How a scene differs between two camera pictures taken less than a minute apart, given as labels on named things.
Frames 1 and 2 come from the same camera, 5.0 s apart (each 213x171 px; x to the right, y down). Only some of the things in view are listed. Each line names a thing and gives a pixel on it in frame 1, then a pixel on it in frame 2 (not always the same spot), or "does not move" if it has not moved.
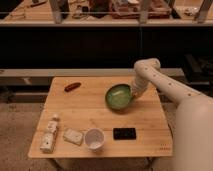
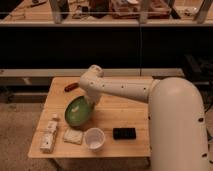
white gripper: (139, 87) → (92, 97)
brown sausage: (72, 86) does not move
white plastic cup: (94, 138) does not move
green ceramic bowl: (119, 96) → (78, 112)
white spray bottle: (48, 140) does not move
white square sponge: (73, 136) does not move
